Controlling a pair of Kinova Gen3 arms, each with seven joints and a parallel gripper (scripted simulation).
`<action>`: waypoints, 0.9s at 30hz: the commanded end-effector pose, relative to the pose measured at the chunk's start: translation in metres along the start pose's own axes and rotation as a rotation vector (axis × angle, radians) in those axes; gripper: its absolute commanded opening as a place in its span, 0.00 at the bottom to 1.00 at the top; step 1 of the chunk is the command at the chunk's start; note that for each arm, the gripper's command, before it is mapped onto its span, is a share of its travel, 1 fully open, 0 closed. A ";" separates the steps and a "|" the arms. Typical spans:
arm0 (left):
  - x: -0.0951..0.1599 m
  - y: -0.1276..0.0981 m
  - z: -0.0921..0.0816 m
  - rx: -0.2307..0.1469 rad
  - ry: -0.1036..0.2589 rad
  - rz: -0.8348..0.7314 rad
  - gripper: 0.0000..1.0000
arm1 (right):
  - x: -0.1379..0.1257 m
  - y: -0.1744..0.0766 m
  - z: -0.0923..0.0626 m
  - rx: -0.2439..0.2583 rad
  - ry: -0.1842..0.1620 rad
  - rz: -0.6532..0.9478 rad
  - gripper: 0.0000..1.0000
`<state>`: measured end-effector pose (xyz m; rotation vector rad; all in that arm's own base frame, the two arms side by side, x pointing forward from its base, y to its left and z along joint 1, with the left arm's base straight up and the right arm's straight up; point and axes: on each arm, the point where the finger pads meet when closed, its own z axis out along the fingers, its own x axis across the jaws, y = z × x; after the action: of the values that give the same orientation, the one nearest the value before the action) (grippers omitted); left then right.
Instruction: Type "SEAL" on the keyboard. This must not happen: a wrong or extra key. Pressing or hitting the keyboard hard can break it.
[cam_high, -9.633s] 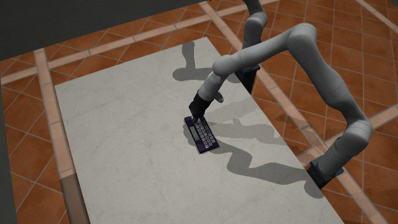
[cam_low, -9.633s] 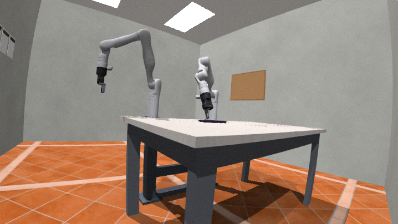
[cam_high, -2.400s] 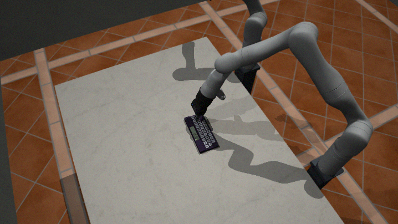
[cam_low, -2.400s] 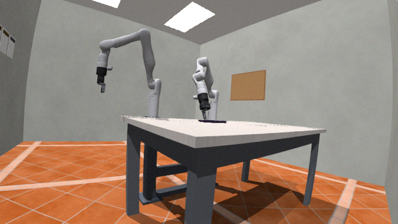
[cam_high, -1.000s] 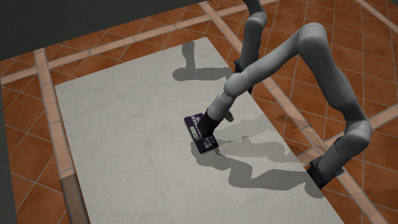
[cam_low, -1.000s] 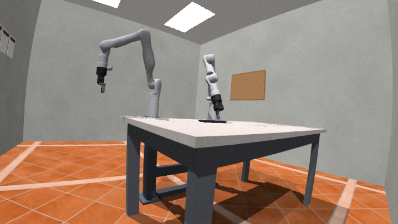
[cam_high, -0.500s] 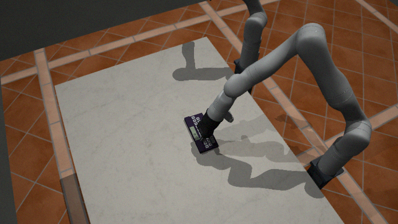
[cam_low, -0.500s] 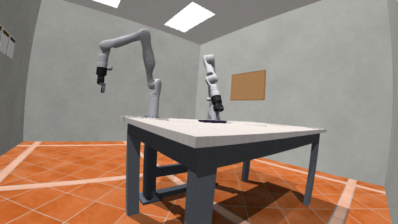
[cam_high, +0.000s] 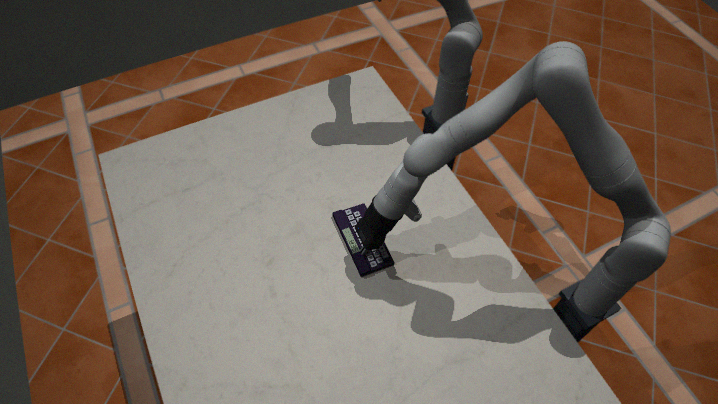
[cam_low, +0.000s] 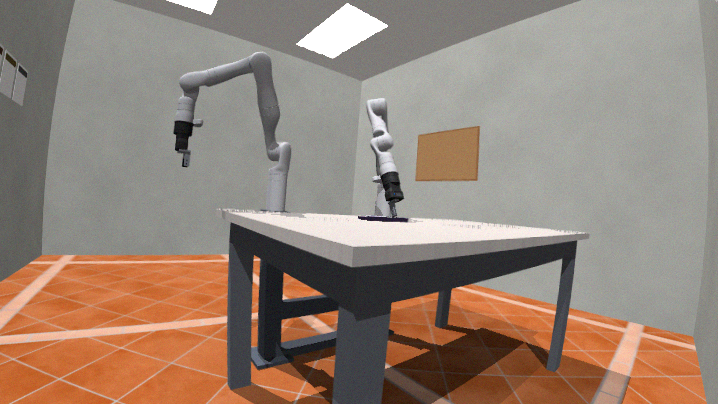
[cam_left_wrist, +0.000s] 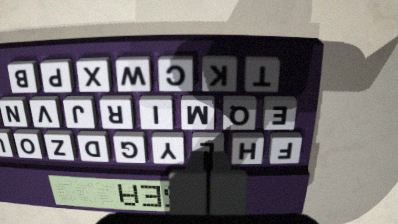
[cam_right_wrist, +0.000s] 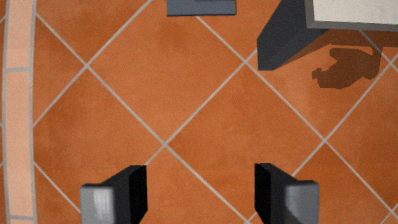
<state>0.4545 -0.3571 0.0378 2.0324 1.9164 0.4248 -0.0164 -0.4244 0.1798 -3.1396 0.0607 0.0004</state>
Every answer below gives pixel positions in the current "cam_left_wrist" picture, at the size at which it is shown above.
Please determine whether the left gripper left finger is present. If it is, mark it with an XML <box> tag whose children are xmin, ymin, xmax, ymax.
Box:
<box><xmin>169</xmin><ymin>151</ymin><xmax>208</xmax><ymax>215</ymax></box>

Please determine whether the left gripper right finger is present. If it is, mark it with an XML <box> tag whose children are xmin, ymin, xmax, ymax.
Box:
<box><xmin>208</xmin><ymin>151</ymin><xmax>248</xmax><ymax>215</ymax></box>

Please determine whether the dark purple keyboard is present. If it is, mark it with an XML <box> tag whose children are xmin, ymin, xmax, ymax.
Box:
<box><xmin>0</xmin><ymin>34</ymin><xmax>324</xmax><ymax>215</ymax></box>

